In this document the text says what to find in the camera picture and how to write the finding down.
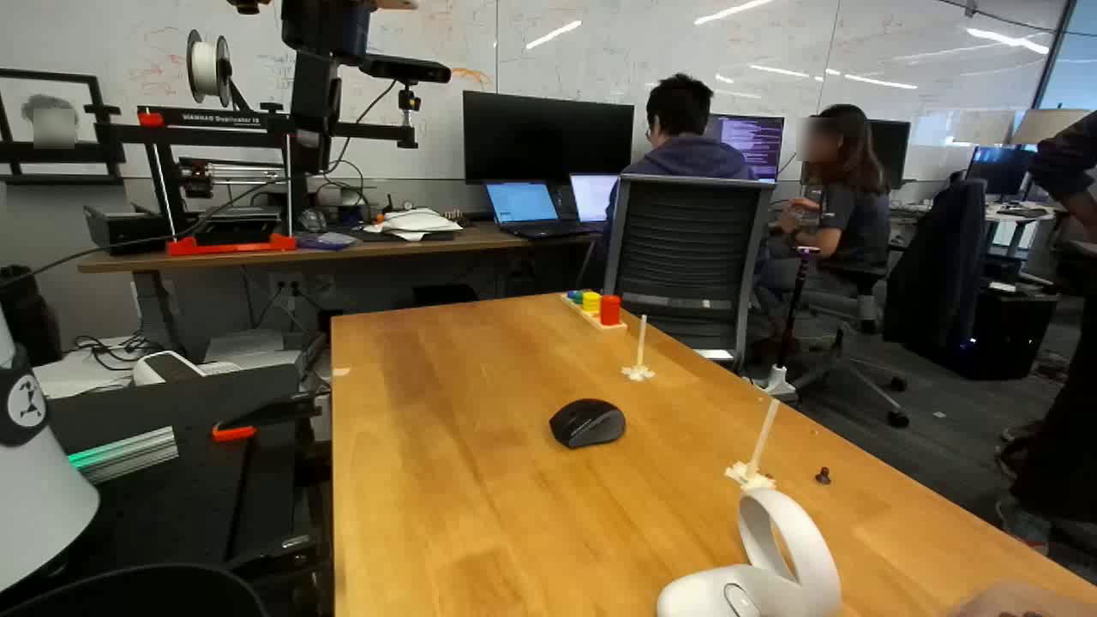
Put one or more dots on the red cup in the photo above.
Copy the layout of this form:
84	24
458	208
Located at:
609	308

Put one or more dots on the wooden side desk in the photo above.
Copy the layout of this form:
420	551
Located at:
201	296

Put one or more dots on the seated person long hair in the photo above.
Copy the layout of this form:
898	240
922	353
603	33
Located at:
844	213

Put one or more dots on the white marker stand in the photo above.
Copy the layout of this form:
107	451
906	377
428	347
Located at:
749	475
639	366

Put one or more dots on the large black monitor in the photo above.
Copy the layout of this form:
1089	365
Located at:
543	138

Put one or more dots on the far white marker stand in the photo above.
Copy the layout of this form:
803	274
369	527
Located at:
639	366

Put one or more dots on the black computer mouse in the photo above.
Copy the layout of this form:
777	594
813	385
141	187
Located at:
588	422

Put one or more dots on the grey mesh office chair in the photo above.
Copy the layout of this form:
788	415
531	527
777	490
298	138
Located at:
684	256

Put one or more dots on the open laptop blue screen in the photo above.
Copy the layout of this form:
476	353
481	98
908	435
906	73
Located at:
527	210

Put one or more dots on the red black 3D printer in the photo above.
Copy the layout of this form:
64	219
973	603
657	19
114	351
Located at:
222	178

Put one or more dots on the seated person dark hair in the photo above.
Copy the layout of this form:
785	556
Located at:
676	136

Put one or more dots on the near white marker stand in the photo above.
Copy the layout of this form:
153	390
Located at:
749	475

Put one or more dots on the framed portrait picture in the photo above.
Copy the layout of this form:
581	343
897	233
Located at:
44	108

